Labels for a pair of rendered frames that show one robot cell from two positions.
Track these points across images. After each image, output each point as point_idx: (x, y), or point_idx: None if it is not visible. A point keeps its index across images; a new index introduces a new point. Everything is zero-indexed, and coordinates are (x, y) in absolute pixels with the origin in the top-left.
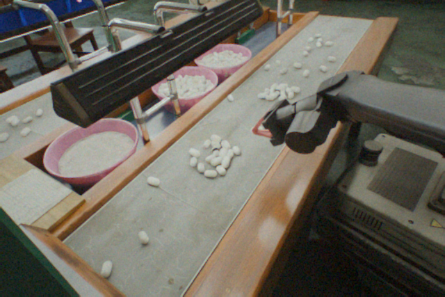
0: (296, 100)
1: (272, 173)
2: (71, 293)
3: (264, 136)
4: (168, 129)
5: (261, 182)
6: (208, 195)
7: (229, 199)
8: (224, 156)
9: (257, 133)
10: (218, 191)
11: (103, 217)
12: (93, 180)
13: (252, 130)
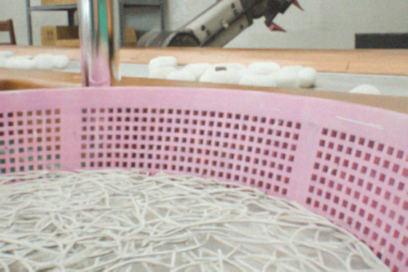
0: (76, 65)
1: (307, 55)
2: None
3: None
4: (69, 79)
5: (322, 68)
6: (375, 87)
7: (378, 80)
8: (253, 63)
9: None
10: (359, 84)
11: None
12: (406, 241)
13: None
